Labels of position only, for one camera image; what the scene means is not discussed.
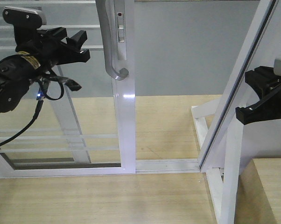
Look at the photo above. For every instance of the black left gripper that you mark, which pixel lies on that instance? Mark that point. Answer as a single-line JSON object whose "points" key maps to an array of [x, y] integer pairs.
{"points": [[41, 47]]}

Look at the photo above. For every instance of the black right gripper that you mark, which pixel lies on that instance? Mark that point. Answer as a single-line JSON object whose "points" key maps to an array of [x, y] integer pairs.
{"points": [[263, 81]]}

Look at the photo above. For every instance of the grey door handle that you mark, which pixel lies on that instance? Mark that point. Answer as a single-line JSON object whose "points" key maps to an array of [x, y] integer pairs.
{"points": [[107, 42]]}

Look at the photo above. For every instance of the white sliding glass door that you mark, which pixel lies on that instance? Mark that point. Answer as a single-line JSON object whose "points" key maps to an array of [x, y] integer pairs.
{"points": [[54, 131]]}

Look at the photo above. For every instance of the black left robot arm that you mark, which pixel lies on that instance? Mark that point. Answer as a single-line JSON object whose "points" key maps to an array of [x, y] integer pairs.
{"points": [[16, 76]]}

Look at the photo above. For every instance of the grey door lock plate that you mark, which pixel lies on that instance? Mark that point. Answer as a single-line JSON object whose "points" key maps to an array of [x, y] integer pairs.
{"points": [[119, 8]]}

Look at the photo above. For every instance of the white bottom door track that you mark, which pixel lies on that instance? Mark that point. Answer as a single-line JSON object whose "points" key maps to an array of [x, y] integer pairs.
{"points": [[167, 166]]}

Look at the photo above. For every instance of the white wooden support brace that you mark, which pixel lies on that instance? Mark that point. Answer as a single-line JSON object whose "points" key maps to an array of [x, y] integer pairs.
{"points": [[222, 164]]}

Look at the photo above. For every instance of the light wooden box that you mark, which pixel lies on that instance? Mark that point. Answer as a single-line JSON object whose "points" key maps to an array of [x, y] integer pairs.
{"points": [[259, 193]]}

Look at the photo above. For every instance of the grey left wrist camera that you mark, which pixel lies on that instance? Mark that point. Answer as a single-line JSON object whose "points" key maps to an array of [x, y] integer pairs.
{"points": [[22, 16]]}

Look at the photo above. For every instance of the white outer door frame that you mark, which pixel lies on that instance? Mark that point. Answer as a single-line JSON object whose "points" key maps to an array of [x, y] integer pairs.
{"points": [[224, 112]]}

